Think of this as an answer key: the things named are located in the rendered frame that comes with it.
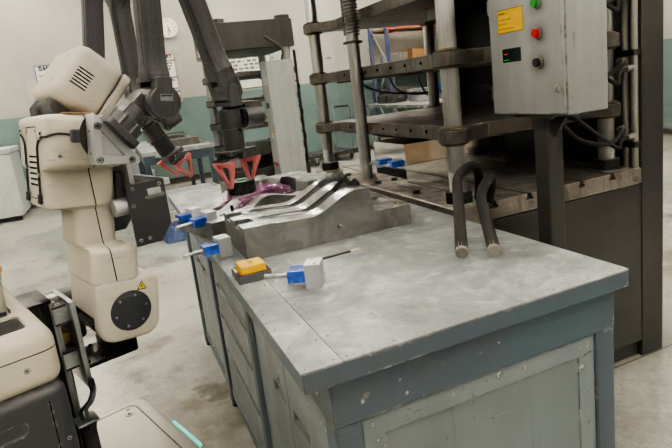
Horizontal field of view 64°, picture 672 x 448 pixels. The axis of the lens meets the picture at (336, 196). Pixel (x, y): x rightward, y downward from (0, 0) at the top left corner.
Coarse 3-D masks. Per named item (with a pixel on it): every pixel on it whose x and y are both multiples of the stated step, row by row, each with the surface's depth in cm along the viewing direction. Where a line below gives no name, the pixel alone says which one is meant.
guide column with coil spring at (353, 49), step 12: (348, 12) 235; (348, 24) 236; (348, 36) 238; (348, 48) 239; (360, 60) 241; (360, 72) 241; (360, 84) 242; (360, 96) 242; (360, 108) 243; (360, 120) 245; (360, 132) 246; (360, 144) 247; (360, 156) 249
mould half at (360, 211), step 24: (336, 192) 155; (360, 192) 152; (240, 216) 155; (288, 216) 150; (312, 216) 148; (336, 216) 150; (360, 216) 153; (384, 216) 156; (408, 216) 159; (240, 240) 146; (264, 240) 143; (288, 240) 146; (312, 240) 149; (336, 240) 151
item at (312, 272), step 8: (304, 264) 118; (312, 264) 117; (320, 264) 118; (288, 272) 118; (296, 272) 118; (304, 272) 117; (312, 272) 117; (320, 272) 117; (288, 280) 118; (296, 280) 118; (304, 280) 118; (312, 280) 117; (320, 280) 117
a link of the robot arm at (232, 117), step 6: (222, 108) 142; (228, 108) 142; (234, 108) 143; (240, 108) 143; (222, 114) 141; (228, 114) 140; (234, 114) 141; (240, 114) 146; (222, 120) 141; (228, 120) 141; (234, 120) 141; (240, 120) 143; (246, 120) 145; (222, 126) 142; (228, 126) 141; (234, 126) 141; (240, 126) 143
